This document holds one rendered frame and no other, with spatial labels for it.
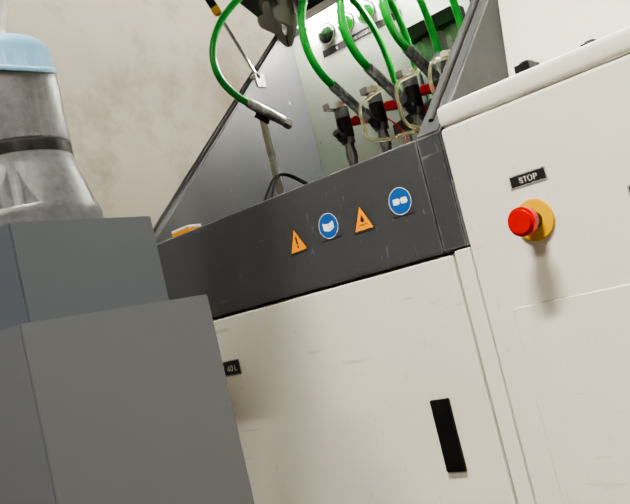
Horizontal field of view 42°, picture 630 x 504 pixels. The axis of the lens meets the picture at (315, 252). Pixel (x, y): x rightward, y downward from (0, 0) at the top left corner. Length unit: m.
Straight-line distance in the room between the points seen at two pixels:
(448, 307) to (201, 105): 3.77
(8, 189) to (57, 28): 3.42
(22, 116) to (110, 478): 0.39
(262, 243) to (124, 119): 3.06
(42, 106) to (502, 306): 0.60
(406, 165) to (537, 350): 0.30
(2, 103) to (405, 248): 0.55
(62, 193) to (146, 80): 3.67
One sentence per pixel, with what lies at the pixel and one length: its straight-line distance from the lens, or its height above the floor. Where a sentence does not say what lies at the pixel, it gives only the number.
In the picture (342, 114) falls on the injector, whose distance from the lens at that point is 1.53.
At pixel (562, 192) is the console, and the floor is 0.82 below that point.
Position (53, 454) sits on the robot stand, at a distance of 0.78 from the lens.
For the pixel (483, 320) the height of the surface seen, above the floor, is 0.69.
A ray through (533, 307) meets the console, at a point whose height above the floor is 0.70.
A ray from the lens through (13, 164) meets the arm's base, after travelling 0.91.
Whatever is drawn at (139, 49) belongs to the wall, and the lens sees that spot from 4.61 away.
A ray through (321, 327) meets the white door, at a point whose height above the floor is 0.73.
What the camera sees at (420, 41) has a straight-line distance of 1.78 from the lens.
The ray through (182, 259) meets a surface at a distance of 1.48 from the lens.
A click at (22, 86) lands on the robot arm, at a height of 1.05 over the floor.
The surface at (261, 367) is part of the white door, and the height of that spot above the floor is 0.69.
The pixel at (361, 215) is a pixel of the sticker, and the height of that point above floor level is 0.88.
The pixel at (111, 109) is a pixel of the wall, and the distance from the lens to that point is 4.30.
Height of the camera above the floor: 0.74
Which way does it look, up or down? 5 degrees up
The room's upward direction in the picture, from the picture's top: 13 degrees counter-clockwise
